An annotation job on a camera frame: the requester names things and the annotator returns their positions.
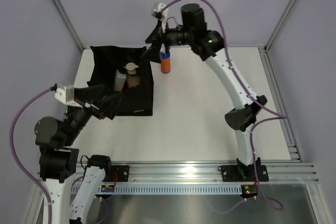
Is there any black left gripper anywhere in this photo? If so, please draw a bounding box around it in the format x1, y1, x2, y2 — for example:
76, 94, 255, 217
62, 84, 123, 146

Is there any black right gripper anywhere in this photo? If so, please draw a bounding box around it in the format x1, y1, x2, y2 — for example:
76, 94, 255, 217
141, 19, 194, 64

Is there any orange blue spray bottle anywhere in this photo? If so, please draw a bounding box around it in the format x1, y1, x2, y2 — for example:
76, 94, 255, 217
160, 46, 171, 73

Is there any clear amber soap bottle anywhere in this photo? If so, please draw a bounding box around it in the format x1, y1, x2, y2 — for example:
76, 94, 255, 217
113, 70, 127, 92

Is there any black canvas bag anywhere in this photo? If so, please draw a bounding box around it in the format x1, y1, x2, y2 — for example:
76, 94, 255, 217
87, 46, 154, 116

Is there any beige pump bottle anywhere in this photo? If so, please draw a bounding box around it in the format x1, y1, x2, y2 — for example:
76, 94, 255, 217
125, 62, 142, 88

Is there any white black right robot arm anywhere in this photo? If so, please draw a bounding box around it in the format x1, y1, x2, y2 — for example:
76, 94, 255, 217
141, 3, 267, 181

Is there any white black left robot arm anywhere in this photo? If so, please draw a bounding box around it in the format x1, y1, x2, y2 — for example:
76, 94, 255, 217
34, 83, 128, 223

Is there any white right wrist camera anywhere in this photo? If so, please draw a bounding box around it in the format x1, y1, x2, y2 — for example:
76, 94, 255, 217
152, 3, 169, 33

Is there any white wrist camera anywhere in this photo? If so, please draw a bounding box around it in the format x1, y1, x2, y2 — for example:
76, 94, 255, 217
152, 3, 169, 33
54, 82, 81, 108

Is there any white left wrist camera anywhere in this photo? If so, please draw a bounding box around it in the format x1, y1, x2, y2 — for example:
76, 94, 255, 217
54, 82, 81, 108

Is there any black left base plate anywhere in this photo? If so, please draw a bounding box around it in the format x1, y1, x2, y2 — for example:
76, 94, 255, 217
103, 165, 130, 183

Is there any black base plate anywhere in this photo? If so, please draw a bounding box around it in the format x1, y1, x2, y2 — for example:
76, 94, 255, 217
103, 165, 130, 183
218, 164, 269, 182

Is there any white slotted cable duct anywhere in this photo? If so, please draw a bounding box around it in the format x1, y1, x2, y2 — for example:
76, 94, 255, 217
70, 184, 243, 196

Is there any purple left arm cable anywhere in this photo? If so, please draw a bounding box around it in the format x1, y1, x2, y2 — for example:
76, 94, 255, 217
9, 84, 113, 224

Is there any left aluminium corner post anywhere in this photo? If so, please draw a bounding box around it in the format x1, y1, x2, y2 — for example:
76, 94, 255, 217
51, 0, 85, 52

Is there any aluminium corner post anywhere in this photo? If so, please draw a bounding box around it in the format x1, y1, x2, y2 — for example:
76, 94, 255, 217
264, 0, 298, 52
51, 0, 85, 52

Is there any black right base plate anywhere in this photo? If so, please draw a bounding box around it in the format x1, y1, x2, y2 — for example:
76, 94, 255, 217
218, 164, 269, 182

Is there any right aluminium corner post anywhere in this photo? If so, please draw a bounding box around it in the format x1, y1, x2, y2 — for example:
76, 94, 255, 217
264, 0, 298, 52

